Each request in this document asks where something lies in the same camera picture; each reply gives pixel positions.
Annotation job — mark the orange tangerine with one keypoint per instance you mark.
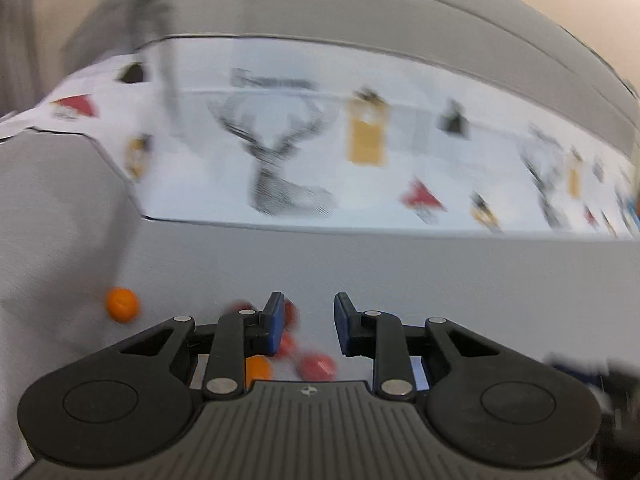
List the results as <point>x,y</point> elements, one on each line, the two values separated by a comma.
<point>258,370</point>
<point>122,305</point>

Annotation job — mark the grey printed bed sheet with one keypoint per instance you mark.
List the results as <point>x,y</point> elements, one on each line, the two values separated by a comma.
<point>310,170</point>

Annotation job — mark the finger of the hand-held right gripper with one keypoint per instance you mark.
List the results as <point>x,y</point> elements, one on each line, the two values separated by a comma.
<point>575,372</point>

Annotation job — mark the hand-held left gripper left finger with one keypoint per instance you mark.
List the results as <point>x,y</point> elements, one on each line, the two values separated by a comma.
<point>274,324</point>

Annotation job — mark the red round fruit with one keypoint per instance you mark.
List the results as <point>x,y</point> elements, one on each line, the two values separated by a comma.
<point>316,366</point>

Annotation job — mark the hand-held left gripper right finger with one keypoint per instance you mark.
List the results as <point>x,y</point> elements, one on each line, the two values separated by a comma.
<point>343,326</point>

